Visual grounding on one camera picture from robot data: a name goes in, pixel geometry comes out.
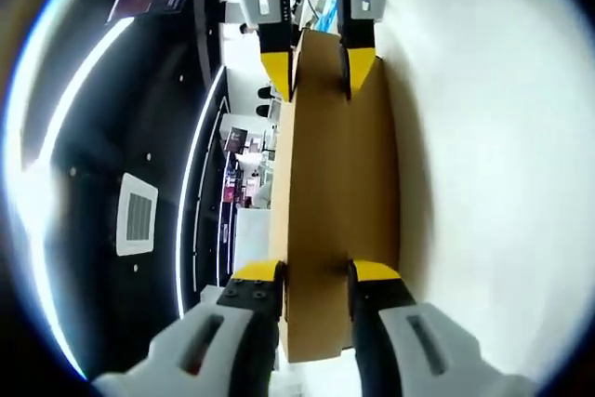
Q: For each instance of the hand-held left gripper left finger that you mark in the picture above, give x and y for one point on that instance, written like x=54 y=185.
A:
x=209 y=346

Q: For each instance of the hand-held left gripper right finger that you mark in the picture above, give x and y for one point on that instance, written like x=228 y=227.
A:
x=418 y=346

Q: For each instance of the brown cardboard shoe box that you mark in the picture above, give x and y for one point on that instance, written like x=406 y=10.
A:
x=339 y=174

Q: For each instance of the white partition board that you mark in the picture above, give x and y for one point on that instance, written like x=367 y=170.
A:
x=253 y=248

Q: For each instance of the long ceiling light strip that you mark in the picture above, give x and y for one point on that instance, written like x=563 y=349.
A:
x=35 y=192
x=182 y=239

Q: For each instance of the dark hanging screen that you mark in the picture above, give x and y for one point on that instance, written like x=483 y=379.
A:
x=237 y=139

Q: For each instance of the white ceiling air vent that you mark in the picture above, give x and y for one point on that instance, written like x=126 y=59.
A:
x=137 y=215

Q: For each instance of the red hanging screen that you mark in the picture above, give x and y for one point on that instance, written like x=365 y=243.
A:
x=231 y=187

